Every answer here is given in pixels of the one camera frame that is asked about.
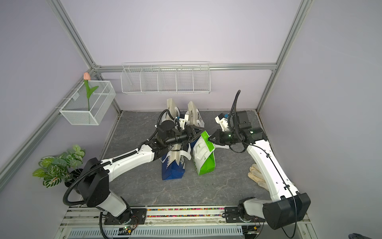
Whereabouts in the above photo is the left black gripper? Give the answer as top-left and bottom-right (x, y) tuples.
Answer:
(166, 125), (206, 147)

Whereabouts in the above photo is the green white takeout bag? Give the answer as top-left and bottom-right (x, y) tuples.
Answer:
(192, 131), (215, 175)

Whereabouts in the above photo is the blue beige tote bag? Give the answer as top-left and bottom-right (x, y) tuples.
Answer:
(161, 144), (192, 180)

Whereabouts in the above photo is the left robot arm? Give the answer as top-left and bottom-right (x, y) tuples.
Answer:
(63, 120), (204, 224)

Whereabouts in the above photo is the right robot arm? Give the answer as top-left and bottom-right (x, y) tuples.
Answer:
(209, 111), (311, 230)

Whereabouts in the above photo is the back right blue tote bag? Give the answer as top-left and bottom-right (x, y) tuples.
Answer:
(185, 101), (205, 127)

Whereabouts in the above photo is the back left blue tote bag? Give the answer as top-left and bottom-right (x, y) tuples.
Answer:
(165, 98), (180, 120)

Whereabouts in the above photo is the cream work glove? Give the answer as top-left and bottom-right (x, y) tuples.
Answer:
(247, 163), (269, 191)

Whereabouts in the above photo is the pink artificial tulip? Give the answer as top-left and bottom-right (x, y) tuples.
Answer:
(83, 72), (99, 111)

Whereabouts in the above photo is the potted green plant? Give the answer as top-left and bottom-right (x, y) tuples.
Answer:
(32, 144), (86, 188)

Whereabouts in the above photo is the white vent grille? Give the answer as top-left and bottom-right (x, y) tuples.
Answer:
(67, 225), (244, 239)

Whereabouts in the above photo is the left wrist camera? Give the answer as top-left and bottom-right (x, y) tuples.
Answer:
(175, 117), (187, 127)

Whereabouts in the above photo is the white wire wall shelf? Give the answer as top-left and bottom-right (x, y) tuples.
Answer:
(120, 61), (211, 94)

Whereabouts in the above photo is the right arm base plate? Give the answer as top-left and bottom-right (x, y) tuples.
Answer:
(222, 206), (265, 223)

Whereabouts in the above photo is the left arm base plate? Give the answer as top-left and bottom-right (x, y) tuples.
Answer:
(104, 208), (147, 225)

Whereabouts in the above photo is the white mesh wall basket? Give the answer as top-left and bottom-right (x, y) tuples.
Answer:
(60, 80), (116, 125)

